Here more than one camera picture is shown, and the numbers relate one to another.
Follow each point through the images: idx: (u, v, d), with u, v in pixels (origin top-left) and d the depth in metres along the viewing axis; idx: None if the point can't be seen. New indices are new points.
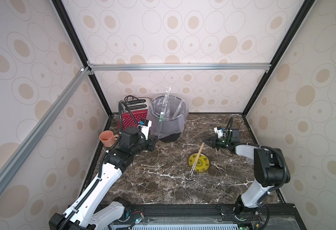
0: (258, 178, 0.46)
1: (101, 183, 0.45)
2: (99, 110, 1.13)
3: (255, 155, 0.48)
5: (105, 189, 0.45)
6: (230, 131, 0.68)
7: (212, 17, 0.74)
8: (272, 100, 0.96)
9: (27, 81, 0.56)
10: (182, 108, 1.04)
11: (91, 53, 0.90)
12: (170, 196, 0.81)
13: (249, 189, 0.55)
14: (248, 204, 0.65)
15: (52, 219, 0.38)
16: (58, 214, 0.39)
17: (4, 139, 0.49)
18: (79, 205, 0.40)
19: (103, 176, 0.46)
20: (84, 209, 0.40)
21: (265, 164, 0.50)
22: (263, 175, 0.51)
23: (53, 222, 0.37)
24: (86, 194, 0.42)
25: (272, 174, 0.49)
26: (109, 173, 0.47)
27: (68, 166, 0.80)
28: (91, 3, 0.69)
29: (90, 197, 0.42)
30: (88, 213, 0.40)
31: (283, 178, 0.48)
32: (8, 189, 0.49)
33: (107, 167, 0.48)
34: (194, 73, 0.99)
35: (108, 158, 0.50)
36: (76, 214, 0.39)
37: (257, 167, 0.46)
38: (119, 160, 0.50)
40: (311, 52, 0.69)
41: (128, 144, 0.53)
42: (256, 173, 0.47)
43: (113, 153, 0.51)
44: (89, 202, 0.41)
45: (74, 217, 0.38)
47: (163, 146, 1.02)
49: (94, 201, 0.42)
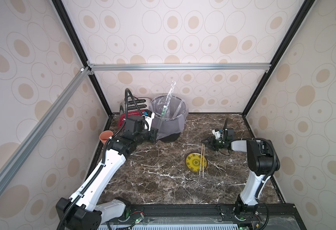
0: (251, 167, 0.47)
1: (105, 169, 0.44)
2: (99, 110, 1.13)
3: (247, 147, 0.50)
5: (108, 176, 0.45)
6: (226, 130, 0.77)
7: (212, 16, 0.74)
8: (272, 100, 0.96)
9: (27, 81, 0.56)
10: (182, 108, 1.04)
11: (91, 53, 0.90)
12: (170, 196, 0.81)
13: (245, 187, 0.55)
14: (248, 201, 0.65)
15: (59, 204, 0.38)
16: (64, 199, 0.39)
17: (4, 139, 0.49)
18: (84, 190, 0.40)
19: (107, 162, 0.45)
20: (89, 194, 0.40)
21: (256, 154, 0.56)
22: (256, 164, 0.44)
23: (60, 206, 0.38)
24: (91, 179, 0.42)
25: (263, 162, 0.53)
26: (113, 159, 0.46)
27: (68, 166, 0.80)
28: (91, 3, 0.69)
29: (95, 183, 0.42)
30: (94, 199, 0.40)
31: (273, 166, 0.53)
32: (7, 189, 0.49)
33: (111, 153, 0.47)
34: (194, 73, 0.99)
35: (112, 144, 0.49)
36: (81, 199, 0.39)
37: (250, 158, 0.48)
38: (123, 146, 0.49)
40: (310, 53, 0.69)
41: (132, 131, 0.53)
42: (249, 163, 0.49)
43: (116, 140, 0.50)
44: (95, 187, 0.41)
45: (80, 201, 0.39)
47: (163, 146, 1.02)
49: (99, 186, 0.42)
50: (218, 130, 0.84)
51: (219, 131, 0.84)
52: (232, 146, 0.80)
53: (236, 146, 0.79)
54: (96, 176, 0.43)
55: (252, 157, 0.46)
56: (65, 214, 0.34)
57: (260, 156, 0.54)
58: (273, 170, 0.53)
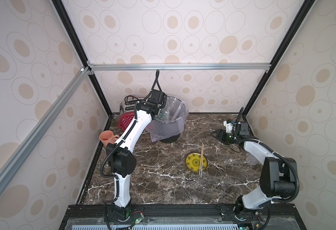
0: (264, 187, 0.51)
1: (138, 123, 0.55)
2: (99, 109, 1.13)
3: (265, 164, 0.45)
5: (141, 130, 0.56)
6: (239, 123, 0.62)
7: (212, 17, 0.74)
8: (272, 100, 0.96)
9: (27, 81, 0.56)
10: (182, 108, 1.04)
11: (91, 53, 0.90)
12: (170, 196, 0.81)
13: (251, 193, 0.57)
14: (249, 205, 0.64)
15: (109, 147, 0.50)
16: (110, 143, 0.51)
17: (5, 139, 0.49)
18: (125, 136, 0.52)
19: (139, 119, 0.56)
20: (129, 140, 0.52)
21: (274, 178, 0.46)
22: (270, 187, 0.47)
23: (108, 147, 0.50)
24: (128, 130, 0.54)
25: (279, 186, 0.46)
26: (144, 116, 0.57)
27: (68, 166, 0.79)
28: (91, 3, 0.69)
29: (132, 132, 0.53)
30: (132, 143, 0.52)
31: (290, 192, 0.45)
32: (7, 189, 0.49)
33: (141, 113, 0.57)
34: (194, 73, 0.99)
35: (140, 107, 0.59)
36: (123, 143, 0.51)
37: (265, 178, 0.50)
38: (150, 108, 0.59)
40: (311, 52, 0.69)
41: (157, 99, 0.65)
42: (262, 182, 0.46)
43: (143, 103, 0.60)
44: (132, 135, 0.52)
45: (123, 144, 0.51)
47: (163, 146, 1.02)
49: (135, 135, 0.53)
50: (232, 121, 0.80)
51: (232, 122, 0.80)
52: (246, 145, 0.70)
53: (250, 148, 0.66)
54: (131, 128, 0.54)
55: (267, 177, 0.49)
56: (112, 151, 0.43)
57: (278, 182, 0.46)
58: (289, 196, 0.46)
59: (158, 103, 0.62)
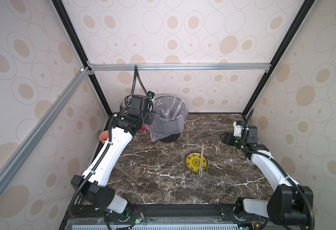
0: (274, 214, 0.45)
1: (113, 147, 0.44)
2: (99, 109, 1.13)
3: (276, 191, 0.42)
5: (117, 153, 0.45)
6: (247, 130, 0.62)
7: (212, 17, 0.74)
8: (272, 100, 0.96)
9: (27, 81, 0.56)
10: (182, 108, 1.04)
11: (91, 53, 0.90)
12: (170, 196, 0.81)
13: (253, 200, 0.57)
14: (251, 211, 0.63)
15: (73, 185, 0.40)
16: (78, 176, 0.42)
17: (5, 139, 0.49)
18: (94, 167, 0.42)
19: (114, 140, 0.45)
20: (100, 171, 0.41)
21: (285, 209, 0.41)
22: (282, 215, 0.41)
23: (74, 182, 0.40)
24: (100, 158, 0.43)
25: (292, 217, 0.41)
26: (120, 137, 0.45)
27: (68, 166, 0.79)
28: (91, 3, 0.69)
29: (104, 160, 0.42)
30: (105, 174, 0.42)
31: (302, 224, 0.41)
32: (7, 189, 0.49)
33: (117, 131, 0.46)
34: (194, 73, 0.99)
35: (117, 122, 0.48)
36: (93, 175, 0.41)
37: (275, 206, 0.44)
38: (128, 123, 0.47)
40: (311, 52, 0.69)
41: (138, 109, 0.52)
42: (272, 207, 0.46)
43: (120, 118, 0.49)
44: (105, 165, 0.42)
45: (92, 178, 0.40)
47: (163, 146, 1.02)
49: (108, 164, 0.43)
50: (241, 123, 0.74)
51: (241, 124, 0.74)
52: (253, 157, 0.62)
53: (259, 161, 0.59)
54: (104, 155, 0.43)
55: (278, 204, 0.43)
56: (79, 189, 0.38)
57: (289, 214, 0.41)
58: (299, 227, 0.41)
59: (139, 114, 0.52)
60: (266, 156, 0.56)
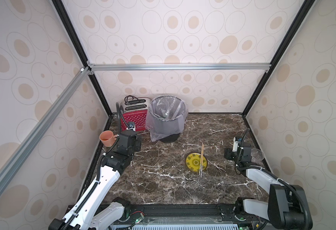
0: (274, 219, 0.45)
1: (99, 186, 0.45)
2: (99, 109, 1.13)
3: (271, 191, 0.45)
5: (103, 193, 0.45)
6: (242, 148, 0.82)
7: (212, 17, 0.74)
8: (272, 100, 0.96)
9: (27, 81, 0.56)
10: (182, 108, 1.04)
11: (91, 53, 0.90)
12: (170, 196, 0.81)
13: (254, 201, 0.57)
14: (251, 211, 0.63)
15: (52, 225, 0.37)
16: (57, 220, 0.38)
17: (5, 139, 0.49)
18: (78, 209, 0.40)
19: (101, 179, 0.46)
20: (83, 213, 0.40)
21: (282, 207, 0.43)
22: (280, 218, 0.42)
23: (52, 227, 0.37)
24: (85, 199, 0.42)
25: (291, 218, 0.42)
26: (108, 175, 0.47)
27: (68, 166, 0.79)
28: (91, 3, 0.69)
29: (89, 201, 0.42)
30: (88, 217, 0.40)
31: (302, 225, 0.41)
32: (7, 189, 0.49)
33: (105, 170, 0.48)
34: (194, 73, 0.99)
35: (106, 161, 0.50)
36: (75, 218, 0.39)
37: (273, 208, 0.45)
38: (117, 162, 0.50)
40: (311, 52, 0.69)
41: (126, 146, 0.54)
42: (270, 210, 0.47)
43: (110, 156, 0.52)
44: (89, 206, 0.41)
45: (74, 222, 0.38)
47: (163, 146, 1.02)
49: (93, 205, 0.42)
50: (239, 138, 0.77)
51: (239, 139, 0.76)
52: (248, 173, 0.66)
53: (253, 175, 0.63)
54: (90, 194, 0.43)
55: (276, 207, 0.44)
56: None
57: (286, 212, 0.42)
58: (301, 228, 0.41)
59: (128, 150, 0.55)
60: (257, 167, 0.63)
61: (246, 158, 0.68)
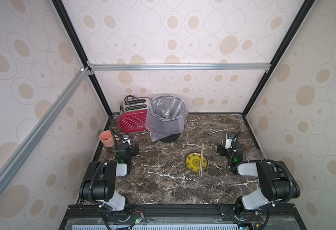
0: (266, 194, 0.49)
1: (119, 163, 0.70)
2: (99, 109, 1.13)
3: (259, 169, 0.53)
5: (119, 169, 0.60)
6: (235, 150, 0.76)
7: (212, 17, 0.74)
8: (272, 100, 0.96)
9: (27, 81, 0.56)
10: (182, 108, 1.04)
11: (91, 53, 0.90)
12: (170, 196, 0.81)
13: (250, 193, 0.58)
14: (248, 204, 0.64)
15: (92, 165, 0.50)
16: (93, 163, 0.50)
17: (5, 139, 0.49)
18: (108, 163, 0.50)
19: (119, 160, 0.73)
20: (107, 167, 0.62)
21: (270, 177, 0.48)
22: (272, 189, 0.46)
23: (93, 164, 0.50)
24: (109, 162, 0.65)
25: (280, 188, 0.46)
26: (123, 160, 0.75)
27: (68, 166, 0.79)
28: (91, 3, 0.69)
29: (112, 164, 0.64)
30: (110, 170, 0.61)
31: (290, 191, 0.45)
32: (7, 189, 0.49)
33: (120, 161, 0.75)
34: (194, 73, 0.99)
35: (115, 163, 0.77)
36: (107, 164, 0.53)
37: (263, 182, 0.51)
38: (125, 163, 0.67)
40: (310, 52, 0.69)
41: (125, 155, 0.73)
42: (263, 188, 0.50)
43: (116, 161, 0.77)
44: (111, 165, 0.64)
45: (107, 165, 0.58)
47: (163, 146, 1.02)
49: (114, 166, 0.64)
50: (230, 135, 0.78)
51: (231, 137, 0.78)
52: (239, 170, 0.72)
53: (243, 169, 0.69)
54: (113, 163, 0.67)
55: (267, 182, 0.49)
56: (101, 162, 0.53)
57: (275, 180, 0.47)
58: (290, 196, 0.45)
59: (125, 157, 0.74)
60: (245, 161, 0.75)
61: (237, 158, 0.78)
